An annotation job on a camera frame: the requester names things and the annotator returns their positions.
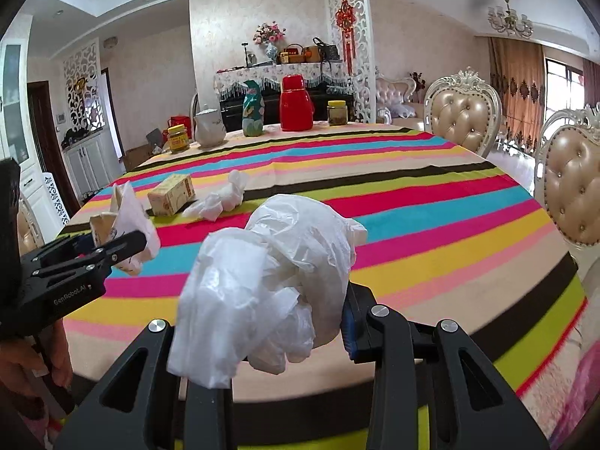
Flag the white foam wrap sheet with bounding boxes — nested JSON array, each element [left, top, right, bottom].
[[183, 170, 249, 221]]

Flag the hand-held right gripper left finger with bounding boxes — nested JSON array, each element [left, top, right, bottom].
[[54, 319, 235, 450]]

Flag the red knot wall ornament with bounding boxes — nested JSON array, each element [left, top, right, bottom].
[[335, 0, 357, 76]]

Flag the white ceramic teapot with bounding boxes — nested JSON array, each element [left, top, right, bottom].
[[193, 108, 227, 147]]

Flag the glass jar of pickles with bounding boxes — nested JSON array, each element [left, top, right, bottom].
[[327, 100, 348, 126]]

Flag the black handbag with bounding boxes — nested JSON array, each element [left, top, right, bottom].
[[312, 37, 339, 62]]

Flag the cream tufted dining chair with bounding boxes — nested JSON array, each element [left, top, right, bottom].
[[534, 103, 600, 310], [423, 68, 503, 159]]

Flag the white plastic bag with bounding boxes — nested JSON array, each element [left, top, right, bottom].
[[167, 194, 368, 390]]

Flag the black bag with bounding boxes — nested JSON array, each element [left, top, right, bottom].
[[61, 127, 90, 147]]

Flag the white low cabinet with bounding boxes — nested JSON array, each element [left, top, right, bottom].
[[61, 131, 111, 198]]

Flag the brown patterned curtain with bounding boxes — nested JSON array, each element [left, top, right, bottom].
[[487, 37, 547, 155]]

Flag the low white lattice fence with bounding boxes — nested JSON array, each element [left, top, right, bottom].
[[42, 173, 71, 226]]

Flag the paper bag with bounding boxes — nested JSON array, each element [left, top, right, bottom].
[[89, 182, 161, 276]]

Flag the crystal chandelier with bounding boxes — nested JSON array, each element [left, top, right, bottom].
[[487, 0, 534, 38]]

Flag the flower bouquet in vase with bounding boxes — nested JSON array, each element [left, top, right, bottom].
[[253, 21, 287, 62]]

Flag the tall white cabinet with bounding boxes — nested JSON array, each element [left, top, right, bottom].
[[0, 14, 48, 226]]

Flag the green snack bag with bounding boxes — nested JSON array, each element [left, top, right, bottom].
[[242, 79, 264, 137]]

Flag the window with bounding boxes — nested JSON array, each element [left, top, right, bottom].
[[544, 56, 600, 123]]

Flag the brown cardboard box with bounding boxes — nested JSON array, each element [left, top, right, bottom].
[[123, 145, 153, 172]]

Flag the person's left hand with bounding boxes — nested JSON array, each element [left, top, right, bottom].
[[0, 321, 74, 401]]

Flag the yellow-lid glass jar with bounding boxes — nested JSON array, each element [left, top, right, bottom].
[[167, 124, 189, 154]]

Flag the dark wooden door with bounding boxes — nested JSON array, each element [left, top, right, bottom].
[[27, 81, 80, 219]]

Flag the white lace cover cloth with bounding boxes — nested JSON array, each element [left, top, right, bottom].
[[214, 62, 345, 101]]

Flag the colourful striped tablecloth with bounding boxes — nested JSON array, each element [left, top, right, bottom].
[[56, 122, 589, 450]]

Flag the white lattice wall panel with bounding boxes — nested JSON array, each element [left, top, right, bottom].
[[63, 37, 108, 144]]

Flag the white lattice screen panel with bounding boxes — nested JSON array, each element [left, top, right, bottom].
[[325, 0, 378, 125]]

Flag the black piano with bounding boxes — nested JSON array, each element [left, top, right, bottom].
[[219, 87, 354, 132]]

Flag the beige cardboard medicine box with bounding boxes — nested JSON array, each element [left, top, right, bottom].
[[147, 173, 195, 216]]

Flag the red thermos jug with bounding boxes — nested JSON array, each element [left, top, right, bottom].
[[279, 75, 313, 132]]

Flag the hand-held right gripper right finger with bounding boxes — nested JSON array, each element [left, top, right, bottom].
[[341, 281, 551, 450]]

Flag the white carved sofa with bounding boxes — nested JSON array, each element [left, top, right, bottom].
[[375, 75, 425, 127]]

